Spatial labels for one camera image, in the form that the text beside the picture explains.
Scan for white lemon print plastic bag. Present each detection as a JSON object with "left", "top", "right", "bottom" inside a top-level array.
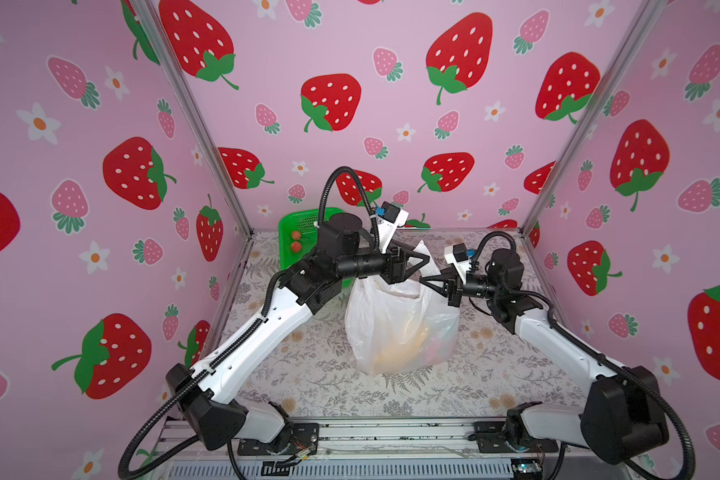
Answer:
[{"left": 344, "top": 276, "right": 460, "bottom": 375}]

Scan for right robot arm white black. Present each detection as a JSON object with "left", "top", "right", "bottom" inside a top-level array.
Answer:
[{"left": 421, "top": 244, "right": 669, "bottom": 465}]

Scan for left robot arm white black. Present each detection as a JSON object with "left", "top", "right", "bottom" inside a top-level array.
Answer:
[{"left": 166, "top": 203, "right": 429, "bottom": 453}]

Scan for red fake cherries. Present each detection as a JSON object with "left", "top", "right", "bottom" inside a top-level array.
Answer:
[{"left": 290, "top": 230, "right": 303, "bottom": 253}]

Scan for green plastic basket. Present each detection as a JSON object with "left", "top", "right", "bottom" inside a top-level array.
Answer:
[{"left": 277, "top": 207, "right": 355, "bottom": 289}]

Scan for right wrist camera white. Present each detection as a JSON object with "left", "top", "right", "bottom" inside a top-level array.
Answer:
[{"left": 444, "top": 243, "right": 475, "bottom": 283}]

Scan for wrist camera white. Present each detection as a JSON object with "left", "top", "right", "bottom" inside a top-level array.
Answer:
[
  {"left": 376, "top": 202, "right": 409, "bottom": 254},
  {"left": 444, "top": 243, "right": 475, "bottom": 283}
]

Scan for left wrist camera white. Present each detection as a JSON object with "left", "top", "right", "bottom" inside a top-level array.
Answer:
[{"left": 376, "top": 202, "right": 409, "bottom": 254}]

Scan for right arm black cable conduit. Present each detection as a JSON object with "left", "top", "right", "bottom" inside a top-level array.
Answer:
[{"left": 472, "top": 230, "right": 696, "bottom": 480}]

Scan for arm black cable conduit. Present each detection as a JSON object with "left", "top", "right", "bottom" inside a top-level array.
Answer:
[
  {"left": 472, "top": 230, "right": 696, "bottom": 480},
  {"left": 117, "top": 166, "right": 379, "bottom": 480}
]

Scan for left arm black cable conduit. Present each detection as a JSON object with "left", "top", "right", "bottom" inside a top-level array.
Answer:
[{"left": 117, "top": 166, "right": 379, "bottom": 480}]

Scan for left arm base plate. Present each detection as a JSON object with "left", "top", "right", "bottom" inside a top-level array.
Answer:
[{"left": 236, "top": 422, "right": 320, "bottom": 456}]

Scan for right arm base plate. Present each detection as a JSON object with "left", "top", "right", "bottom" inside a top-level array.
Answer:
[{"left": 467, "top": 417, "right": 559, "bottom": 454}]

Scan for aluminium front rail frame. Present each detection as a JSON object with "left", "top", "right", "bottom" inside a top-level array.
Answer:
[{"left": 149, "top": 417, "right": 636, "bottom": 479}]

